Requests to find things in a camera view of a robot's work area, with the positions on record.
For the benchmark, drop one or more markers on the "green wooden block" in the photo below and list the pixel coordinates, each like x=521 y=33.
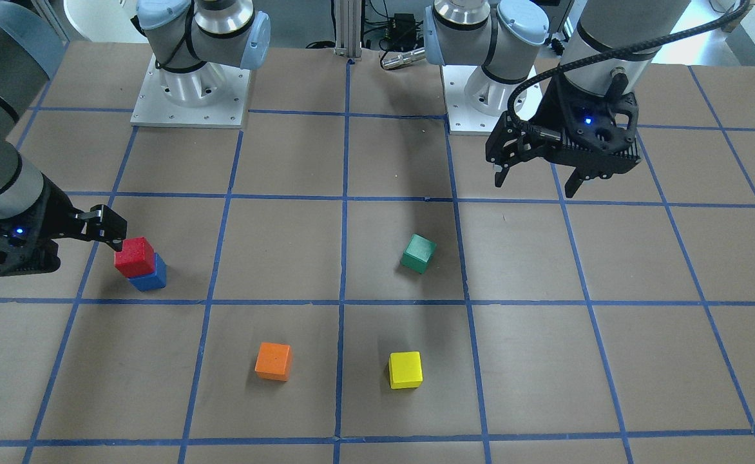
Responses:
x=418 y=253

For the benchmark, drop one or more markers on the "blue wooden block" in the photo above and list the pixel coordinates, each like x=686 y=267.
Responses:
x=151 y=281

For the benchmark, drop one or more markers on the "red wooden block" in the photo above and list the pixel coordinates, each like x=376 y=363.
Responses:
x=136 y=258

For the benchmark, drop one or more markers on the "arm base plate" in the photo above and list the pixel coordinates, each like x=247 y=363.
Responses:
x=215 y=96
x=474 y=102

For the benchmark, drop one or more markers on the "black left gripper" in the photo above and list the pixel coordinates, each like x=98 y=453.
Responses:
x=555 y=111

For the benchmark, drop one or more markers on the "yellow wooden block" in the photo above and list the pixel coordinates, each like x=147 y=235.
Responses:
x=405 y=370

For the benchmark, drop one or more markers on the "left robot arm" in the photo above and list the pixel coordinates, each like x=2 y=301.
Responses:
x=503 y=38

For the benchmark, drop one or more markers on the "orange wooden block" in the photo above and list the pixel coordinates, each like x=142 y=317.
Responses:
x=274 y=361

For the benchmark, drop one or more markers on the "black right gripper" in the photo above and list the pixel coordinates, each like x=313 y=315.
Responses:
x=57 y=214

